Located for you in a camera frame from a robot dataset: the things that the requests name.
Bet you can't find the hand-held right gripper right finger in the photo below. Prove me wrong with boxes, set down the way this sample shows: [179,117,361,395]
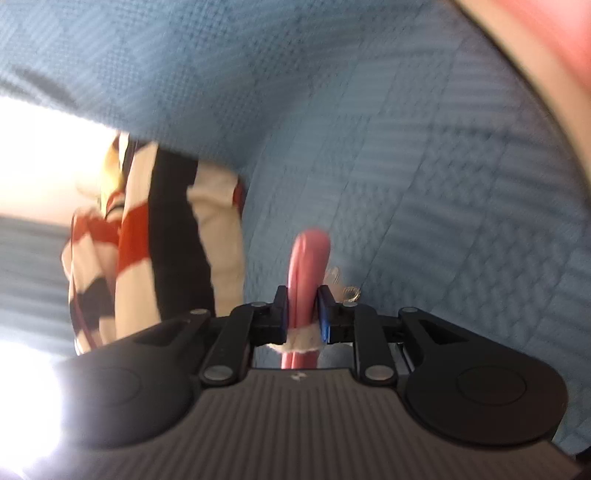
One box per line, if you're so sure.
[316,285,468,387]

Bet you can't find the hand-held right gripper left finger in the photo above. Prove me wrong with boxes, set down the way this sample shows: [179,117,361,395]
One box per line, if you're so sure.
[134,285,291,387]

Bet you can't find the white fuzzy hair tie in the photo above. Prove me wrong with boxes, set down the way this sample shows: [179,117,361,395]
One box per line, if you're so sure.
[269,263,364,356]

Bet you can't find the red black striped blanket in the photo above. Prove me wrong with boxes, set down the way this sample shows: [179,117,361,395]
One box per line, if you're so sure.
[61,131,249,357]

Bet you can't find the blue textured mat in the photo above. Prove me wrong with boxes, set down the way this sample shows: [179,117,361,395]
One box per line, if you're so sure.
[0,0,591,450]

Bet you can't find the blue curtain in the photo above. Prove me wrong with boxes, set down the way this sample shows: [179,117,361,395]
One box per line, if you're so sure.
[0,216,78,354]

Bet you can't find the small white table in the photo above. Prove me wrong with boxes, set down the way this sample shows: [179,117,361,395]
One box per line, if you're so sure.
[455,0,591,188]

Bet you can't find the pink cardboard box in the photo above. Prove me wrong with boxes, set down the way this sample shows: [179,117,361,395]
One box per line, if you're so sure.
[480,0,591,127]

